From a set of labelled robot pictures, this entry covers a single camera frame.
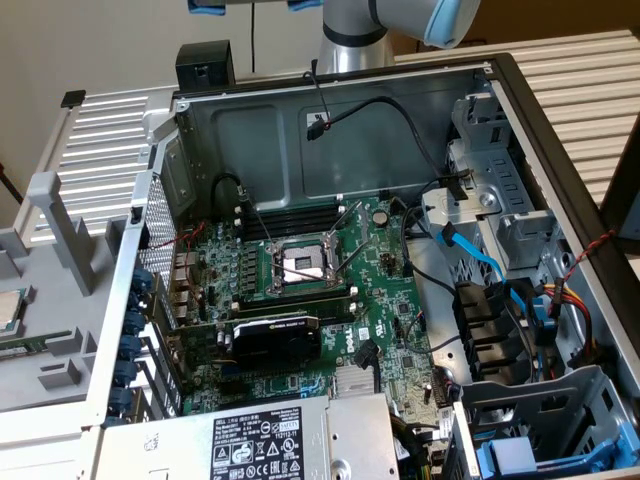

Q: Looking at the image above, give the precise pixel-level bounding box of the grey metal drive cage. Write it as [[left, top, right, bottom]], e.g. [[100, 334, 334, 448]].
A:
[[419, 92, 571, 271]]

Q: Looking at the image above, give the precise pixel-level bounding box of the black wire with wide plug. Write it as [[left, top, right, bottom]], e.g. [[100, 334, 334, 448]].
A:
[[354, 340, 381, 399]]

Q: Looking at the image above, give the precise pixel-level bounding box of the green RAM stick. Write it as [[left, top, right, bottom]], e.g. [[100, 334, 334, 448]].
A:
[[0, 335, 71, 362]]

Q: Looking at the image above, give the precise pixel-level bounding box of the blue plastic latch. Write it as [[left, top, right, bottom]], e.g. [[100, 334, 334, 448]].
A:
[[535, 293, 560, 347]]

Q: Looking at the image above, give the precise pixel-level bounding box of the metal socket cover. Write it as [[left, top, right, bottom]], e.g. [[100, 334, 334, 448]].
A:
[[320, 199, 364, 282]]

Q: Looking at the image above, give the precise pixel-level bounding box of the thin black wire orange plug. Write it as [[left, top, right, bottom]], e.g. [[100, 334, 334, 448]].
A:
[[399, 309, 427, 354]]

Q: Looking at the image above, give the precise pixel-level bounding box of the CPU socket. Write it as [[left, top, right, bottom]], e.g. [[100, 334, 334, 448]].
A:
[[264, 232, 351, 296]]

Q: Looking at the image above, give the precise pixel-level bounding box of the long black wire with plug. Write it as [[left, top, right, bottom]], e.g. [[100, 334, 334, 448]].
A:
[[305, 95, 446, 181]]

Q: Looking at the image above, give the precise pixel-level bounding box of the white wire label tag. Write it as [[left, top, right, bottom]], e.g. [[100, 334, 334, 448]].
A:
[[435, 405, 455, 444]]

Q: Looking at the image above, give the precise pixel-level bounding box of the grey power supply unit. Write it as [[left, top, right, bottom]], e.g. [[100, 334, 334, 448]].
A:
[[97, 392, 401, 480]]

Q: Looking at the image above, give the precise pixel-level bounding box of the blue plastic disk carrier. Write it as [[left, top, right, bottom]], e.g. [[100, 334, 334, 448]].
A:
[[474, 419, 640, 476]]

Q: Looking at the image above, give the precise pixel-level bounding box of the metal locking lever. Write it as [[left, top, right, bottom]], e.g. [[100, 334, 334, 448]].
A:
[[248, 197, 276, 249], [333, 237, 374, 281]]

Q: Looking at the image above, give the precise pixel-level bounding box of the red yellow black power wire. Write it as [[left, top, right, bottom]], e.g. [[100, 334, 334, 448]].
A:
[[542, 279, 597, 366]]

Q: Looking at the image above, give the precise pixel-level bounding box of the red black twisted wire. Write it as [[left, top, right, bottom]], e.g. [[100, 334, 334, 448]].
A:
[[554, 228, 617, 289]]

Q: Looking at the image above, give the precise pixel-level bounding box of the open grey PC case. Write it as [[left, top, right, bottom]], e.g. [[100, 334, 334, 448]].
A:
[[82, 52, 640, 480]]

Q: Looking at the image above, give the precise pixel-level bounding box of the dark brown stand post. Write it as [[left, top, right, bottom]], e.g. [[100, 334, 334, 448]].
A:
[[598, 113, 640, 241]]

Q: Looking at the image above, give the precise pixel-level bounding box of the black graphics card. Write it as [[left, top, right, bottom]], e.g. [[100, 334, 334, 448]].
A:
[[167, 312, 324, 374]]

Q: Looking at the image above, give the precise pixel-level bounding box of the blue SATA wire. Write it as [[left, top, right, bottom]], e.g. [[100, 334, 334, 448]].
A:
[[435, 222, 531, 326]]

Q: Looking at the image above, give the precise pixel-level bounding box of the short black loop wire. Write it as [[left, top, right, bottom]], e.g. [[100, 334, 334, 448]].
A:
[[210, 172, 250, 214]]

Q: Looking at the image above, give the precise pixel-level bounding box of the thin black red wire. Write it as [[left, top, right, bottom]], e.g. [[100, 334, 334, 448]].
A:
[[302, 69, 334, 131]]

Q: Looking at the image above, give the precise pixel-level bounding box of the thin black background cable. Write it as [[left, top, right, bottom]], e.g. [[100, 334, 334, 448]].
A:
[[249, 0, 258, 75]]

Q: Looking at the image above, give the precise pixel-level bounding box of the silver chipset heat sink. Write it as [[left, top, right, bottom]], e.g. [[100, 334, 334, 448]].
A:
[[333, 364, 376, 399]]

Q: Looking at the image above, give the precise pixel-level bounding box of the black RAM slot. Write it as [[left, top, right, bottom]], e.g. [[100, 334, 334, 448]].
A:
[[233, 207, 349, 242], [233, 194, 347, 226], [230, 285, 359, 314], [234, 299, 360, 326]]

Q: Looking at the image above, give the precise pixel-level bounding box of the green Dell motherboard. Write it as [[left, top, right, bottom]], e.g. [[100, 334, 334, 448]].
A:
[[167, 193, 454, 454]]

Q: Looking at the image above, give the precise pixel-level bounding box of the silver CPU chip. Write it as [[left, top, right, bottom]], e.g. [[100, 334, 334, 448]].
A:
[[0, 287, 26, 334]]

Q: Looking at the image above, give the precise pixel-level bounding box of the small black box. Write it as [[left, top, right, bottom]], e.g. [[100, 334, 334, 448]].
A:
[[174, 40, 236, 94]]

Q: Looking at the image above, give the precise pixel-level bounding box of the grey plastic parts rack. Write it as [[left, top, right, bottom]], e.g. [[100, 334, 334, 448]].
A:
[[0, 171, 132, 416]]

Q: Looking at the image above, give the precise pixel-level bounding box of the black wire beside motherboard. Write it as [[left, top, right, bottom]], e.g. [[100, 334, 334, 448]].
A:
[[399, 197, 459, 294]]

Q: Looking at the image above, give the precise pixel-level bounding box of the braided black yellow wire bundle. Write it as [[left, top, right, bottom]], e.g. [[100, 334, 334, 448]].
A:
[[389, 412, 436, 480]]

